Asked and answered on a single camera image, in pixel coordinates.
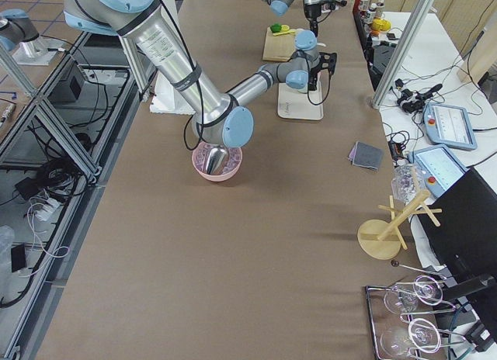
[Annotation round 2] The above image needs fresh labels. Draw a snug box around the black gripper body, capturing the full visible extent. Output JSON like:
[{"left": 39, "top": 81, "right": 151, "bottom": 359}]
[
  {"left": 308, "top": 65, "right": 321, "bottom": 91},
  {"left": 304, "top": 2, "right": 321, "bottom": 31}
]

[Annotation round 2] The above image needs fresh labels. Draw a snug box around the large pink ice bowl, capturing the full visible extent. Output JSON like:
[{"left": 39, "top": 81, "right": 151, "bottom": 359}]
[{"left": 192, "top": 142, "right": 242, "bottom": 182}]

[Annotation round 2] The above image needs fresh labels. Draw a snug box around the cream serving tray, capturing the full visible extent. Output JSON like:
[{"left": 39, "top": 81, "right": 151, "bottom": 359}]
[{"left": 277, "top": 80, "right": 324, "bottom": 121}]

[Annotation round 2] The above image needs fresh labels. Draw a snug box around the yellow plastic knife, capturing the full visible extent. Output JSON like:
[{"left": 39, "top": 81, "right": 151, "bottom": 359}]
[{"left": 272, "top": 29, "right": 296, "bottom": 36}]

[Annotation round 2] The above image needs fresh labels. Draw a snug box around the green lime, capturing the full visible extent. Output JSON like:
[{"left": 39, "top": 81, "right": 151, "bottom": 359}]
[{"left": 269, "top": 23, "right": 282, "bottom": 33}]

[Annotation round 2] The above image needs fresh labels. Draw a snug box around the wooden cutting board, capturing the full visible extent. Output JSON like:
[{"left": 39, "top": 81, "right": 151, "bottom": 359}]
[{"left": 262, "top": 27, "right": 303, "bottom": 62}]

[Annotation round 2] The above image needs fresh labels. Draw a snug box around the grey folded cloth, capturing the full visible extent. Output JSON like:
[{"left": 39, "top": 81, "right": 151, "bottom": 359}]
[{"left": 348, "top": 141, "right": 384, "bottom": 171}]

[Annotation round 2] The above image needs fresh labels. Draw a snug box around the black usb hub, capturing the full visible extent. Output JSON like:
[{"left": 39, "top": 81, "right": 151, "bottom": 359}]
[{"left": 388, "top": 140, "right": 405, "bottom": 161}]

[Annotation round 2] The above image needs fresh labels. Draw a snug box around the metal ice scoop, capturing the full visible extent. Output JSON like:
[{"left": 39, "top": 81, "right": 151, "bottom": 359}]
[{"left": 203, "top": 145, "right": 229, "bottom": 175}]

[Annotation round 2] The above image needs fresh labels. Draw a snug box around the crumpled plastic bag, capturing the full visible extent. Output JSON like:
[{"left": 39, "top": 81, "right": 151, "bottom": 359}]
[{"left": 391, "top": 164, "right": 426, "bottom": 204}]

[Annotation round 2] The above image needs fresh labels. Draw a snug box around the upper teach pendant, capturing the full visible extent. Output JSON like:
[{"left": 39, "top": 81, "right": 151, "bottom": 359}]
[{"left": 423, "top": 103, "right": 478, "bottom": 151}]

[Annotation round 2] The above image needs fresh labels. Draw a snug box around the teach pendant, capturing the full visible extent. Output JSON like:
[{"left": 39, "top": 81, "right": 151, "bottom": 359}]
[
  {"left": 423, "top": 103, "right": 478, "bottom": 151},
  {"left": 408, "top": 144, "right": 467, "bottom": 198}
]

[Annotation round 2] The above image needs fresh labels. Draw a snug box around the lower teach pendant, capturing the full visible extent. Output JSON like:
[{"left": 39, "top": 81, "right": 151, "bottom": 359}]
[{"left": 408, "top": 144, "right": 467, "bottom": 198}]

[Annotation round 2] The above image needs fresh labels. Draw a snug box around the wooden mug tree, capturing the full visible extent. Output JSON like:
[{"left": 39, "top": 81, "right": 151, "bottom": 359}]
[{"left": 357, "top": 188, "right": 442, "bottom": 260}]

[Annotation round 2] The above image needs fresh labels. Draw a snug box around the black monitor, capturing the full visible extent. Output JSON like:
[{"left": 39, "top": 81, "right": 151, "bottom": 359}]
[{"left": 419, "top": 168, "right": 496, "bottom": 282}]

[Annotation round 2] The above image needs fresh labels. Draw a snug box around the upper wine glass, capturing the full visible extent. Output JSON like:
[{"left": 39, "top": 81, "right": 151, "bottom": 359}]
[{"left": 384, "top": 275, "right": 443, "bottom": 313}]

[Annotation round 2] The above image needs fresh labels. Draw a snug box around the wine glass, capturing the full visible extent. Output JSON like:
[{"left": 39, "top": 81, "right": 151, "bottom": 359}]
[
  {"left": 384, "top": 275, "right": 443, "bottom": 313},
  {"left": 380, "top": 318, "right": 441, "bottom": 359}
]

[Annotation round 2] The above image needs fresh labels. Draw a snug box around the lower wine glass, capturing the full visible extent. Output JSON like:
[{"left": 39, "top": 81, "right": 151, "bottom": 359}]
[{"left": 380, "top": 318, "right": 441, "bottom": 359}]

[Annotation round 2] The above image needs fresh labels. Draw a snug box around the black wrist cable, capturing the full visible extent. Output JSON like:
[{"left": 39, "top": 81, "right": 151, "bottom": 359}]
[{"left": 304, "top": 51, "right": 339, "bottom": 106}]

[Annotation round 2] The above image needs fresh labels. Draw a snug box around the aluminium frame post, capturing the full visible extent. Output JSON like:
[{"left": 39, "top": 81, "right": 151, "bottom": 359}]
[{"left": 370, "top": 0, "right": 435, "bottom": 109}]

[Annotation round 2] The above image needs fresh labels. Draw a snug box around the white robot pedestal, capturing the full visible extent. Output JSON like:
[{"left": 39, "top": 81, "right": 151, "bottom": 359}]
[{"left": 149, "top": 0, "right": 209, "bottom": 116}]

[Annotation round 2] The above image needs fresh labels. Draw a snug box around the wire glass rack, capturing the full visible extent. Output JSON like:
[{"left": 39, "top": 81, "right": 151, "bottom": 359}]
[{"left": 364, "top": 275, "right": 467, "bottom": 359}]

